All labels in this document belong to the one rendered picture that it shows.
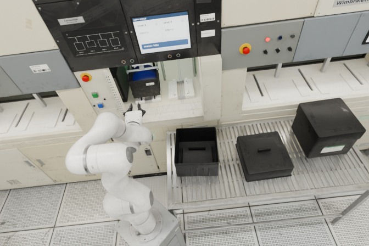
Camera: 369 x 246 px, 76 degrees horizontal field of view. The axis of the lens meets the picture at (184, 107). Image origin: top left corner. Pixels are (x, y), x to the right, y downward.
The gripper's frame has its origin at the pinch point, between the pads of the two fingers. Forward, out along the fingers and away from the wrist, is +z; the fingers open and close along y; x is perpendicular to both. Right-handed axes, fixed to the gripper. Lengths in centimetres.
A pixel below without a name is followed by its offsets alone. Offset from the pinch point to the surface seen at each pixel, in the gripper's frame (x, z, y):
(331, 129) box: -18, -21, 116
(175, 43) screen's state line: 32.4, 13.3, 29.8
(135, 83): -9.0, 32.3, -4.0
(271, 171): -33, -36, 78
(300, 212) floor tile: -119, -35, 118
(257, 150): -33, -21, 74
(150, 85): -13.0, 33.1, 6.2
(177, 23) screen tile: 44, 13, 32
